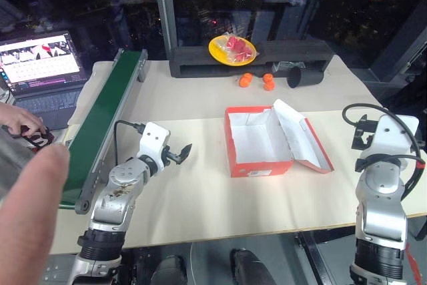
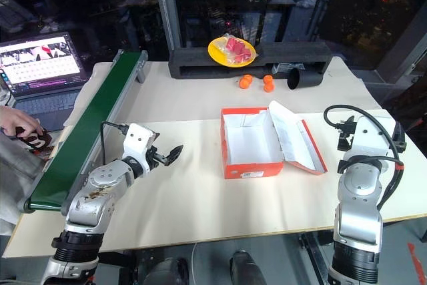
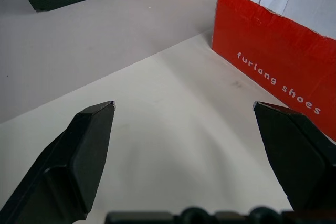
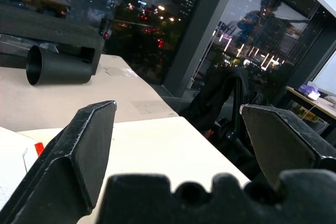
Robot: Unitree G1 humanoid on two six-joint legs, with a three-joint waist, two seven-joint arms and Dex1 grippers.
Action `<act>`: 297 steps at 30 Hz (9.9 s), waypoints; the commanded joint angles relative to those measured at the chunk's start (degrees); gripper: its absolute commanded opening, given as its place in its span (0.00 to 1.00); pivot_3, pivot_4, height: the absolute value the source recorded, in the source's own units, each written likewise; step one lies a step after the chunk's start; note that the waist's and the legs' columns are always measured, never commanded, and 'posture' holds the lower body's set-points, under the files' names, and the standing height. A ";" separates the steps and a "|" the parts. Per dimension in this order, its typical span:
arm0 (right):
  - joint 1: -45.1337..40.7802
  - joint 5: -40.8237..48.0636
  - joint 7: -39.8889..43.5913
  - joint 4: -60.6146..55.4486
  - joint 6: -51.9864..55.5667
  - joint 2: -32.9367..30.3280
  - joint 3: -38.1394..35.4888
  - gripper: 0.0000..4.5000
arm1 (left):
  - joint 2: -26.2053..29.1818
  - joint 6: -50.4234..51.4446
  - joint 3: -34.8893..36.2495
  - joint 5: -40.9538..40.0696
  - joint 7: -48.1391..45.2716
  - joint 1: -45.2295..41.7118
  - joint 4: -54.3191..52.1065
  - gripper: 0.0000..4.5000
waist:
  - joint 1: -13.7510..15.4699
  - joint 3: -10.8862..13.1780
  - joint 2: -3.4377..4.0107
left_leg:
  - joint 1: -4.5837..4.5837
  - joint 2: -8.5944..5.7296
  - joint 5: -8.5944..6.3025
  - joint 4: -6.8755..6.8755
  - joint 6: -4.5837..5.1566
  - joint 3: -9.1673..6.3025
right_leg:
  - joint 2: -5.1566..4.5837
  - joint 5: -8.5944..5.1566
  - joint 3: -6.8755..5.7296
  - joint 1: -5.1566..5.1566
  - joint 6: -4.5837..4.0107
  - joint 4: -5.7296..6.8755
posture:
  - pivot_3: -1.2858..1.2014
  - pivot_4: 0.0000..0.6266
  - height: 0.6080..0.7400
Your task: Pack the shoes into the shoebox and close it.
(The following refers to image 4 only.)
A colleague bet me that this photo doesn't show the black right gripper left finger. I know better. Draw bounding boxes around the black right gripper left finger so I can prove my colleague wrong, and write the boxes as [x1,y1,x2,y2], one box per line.
[0,100,118,224]

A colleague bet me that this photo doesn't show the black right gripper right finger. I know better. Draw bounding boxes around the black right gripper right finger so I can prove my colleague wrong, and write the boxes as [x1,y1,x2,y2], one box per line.
[240,103,336,192]

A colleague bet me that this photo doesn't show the purple tissue box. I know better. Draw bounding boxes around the purple tissue box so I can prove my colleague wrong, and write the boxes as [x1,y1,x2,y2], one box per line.
[299,81,321,101]

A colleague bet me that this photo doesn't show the white box with red label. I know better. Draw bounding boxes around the white box with red label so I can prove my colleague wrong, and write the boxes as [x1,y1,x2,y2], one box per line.
[0,126,45,206]

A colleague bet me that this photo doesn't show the black cylinder tube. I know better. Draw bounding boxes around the black cylinder tube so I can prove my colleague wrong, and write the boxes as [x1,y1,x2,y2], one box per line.
[25,45,92,86]

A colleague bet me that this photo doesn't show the wooden desk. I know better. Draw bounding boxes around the wooden desk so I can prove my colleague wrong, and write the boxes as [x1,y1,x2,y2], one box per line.
[285,86,336,138]

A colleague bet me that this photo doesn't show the black office chair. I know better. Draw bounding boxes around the black office chair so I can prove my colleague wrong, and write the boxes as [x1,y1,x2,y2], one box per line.
[181,66,268,180]

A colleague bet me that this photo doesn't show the black flat case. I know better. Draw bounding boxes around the black flat case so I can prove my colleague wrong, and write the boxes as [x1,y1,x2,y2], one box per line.
[0,5,106,76]

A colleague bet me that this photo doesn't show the dark window frame post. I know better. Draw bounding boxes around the dark window frame post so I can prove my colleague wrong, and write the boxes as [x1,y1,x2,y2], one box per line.
[163,0,244,92]

